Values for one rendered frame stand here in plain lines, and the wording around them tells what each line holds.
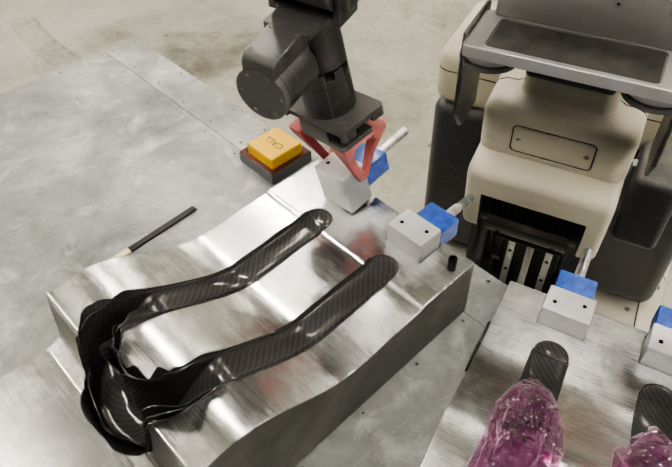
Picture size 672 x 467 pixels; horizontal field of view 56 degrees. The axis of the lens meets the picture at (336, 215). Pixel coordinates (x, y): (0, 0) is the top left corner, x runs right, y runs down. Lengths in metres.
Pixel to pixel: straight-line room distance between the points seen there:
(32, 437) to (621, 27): 0.78
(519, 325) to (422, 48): 2.25
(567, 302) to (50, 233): 0.68
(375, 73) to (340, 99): 2.03
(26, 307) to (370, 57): 2.16
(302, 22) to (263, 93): 0.08
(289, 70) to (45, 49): 2.65
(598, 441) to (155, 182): 0.69
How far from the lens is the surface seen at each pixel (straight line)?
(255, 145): 0.96
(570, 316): 0.71
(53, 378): 0.73
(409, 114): 2.46
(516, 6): 0.86
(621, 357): 0.73
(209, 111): 1.11
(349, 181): 0.73
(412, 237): 0.70
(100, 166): 1.05
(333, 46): 0.64
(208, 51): 2.93
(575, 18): 0.85
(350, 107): 0.68
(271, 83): 0.58
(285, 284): 0.70
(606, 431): 0.66
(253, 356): 0.63
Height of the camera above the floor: 1.43
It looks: 45 degrees down
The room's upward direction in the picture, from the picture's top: 2 degrees counter-clockwise
